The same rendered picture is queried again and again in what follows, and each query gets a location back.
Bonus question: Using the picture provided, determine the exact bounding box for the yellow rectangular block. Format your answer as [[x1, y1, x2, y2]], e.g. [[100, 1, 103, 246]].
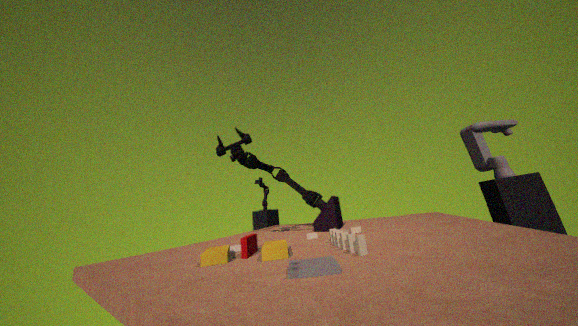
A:
[[200, 244, 230, 267], [262, 240, 289, 262]]

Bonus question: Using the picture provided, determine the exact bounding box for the red rectangular block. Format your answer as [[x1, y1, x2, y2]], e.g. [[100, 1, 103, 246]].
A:
[[241, 234, 258, 259]]

